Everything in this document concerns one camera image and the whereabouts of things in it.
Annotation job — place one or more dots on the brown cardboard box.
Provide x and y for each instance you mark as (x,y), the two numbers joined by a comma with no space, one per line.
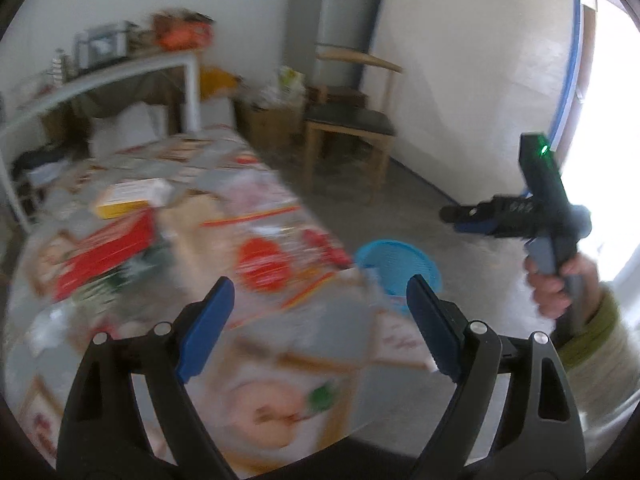
(270,125)

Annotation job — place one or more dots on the yellow white cardboard box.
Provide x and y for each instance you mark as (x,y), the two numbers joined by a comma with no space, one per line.
(132,192)

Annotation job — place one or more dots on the fruit-print tablecloth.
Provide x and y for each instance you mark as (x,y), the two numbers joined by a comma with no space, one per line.
(300,390)

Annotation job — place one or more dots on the person's right forearm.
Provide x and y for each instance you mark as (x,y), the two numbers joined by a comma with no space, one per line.
(600,360)

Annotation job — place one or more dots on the blue plastic wastebasket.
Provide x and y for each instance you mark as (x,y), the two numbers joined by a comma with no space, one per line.
(395,265)

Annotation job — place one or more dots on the white mattress blue edge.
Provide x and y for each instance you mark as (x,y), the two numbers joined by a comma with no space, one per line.
(475,70)

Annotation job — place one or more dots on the yellow plastic bag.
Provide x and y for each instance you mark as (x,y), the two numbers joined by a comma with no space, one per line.
(217,82)

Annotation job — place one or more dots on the orange plastic bag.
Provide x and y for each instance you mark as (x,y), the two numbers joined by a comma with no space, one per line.
(182,36)

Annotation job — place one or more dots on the dark wooden stool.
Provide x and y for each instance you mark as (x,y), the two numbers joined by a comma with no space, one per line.
(340,96)

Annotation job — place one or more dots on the person's right hand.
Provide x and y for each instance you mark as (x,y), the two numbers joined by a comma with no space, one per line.
(547,292)

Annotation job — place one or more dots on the wooden chair black seat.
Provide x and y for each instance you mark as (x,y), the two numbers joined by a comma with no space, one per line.
(350,122)

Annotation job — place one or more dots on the clear zip bag red print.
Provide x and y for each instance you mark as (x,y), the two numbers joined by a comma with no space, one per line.
(260,260)

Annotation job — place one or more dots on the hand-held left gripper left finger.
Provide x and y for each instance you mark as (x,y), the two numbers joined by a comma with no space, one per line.
(205,330)

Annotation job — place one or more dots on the silver refrigerator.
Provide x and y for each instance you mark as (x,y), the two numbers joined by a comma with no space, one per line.
(335,20)

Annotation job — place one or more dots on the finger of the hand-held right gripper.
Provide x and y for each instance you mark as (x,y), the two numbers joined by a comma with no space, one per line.
(480,210)
(480,227)

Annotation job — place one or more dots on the red cardboard box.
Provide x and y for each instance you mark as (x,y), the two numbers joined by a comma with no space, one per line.
(105,250)

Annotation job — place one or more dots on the black bag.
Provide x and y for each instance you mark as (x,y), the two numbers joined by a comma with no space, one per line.
(37,165)

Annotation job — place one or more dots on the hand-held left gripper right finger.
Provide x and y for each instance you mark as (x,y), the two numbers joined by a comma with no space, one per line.
(432,330)

